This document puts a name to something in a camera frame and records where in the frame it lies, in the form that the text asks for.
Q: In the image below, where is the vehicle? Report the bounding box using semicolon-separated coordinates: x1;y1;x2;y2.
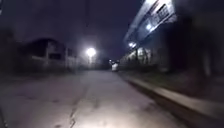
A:
111;61;120;72

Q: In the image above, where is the street lamp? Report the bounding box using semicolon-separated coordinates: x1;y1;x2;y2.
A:
84;46;98;69

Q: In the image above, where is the grey asphalt road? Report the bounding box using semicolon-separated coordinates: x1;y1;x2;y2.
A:
0;69;188;128

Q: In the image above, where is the large lit building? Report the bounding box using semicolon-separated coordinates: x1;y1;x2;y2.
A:
118;0;224;78

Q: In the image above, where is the pale low building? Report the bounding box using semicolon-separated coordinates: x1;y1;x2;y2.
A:
20;37;88;70

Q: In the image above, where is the dark ground strip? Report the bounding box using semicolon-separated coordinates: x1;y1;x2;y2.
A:
120;68;224;103

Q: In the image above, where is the pale concrete kerb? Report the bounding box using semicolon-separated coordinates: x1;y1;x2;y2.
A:
117;71;224;128

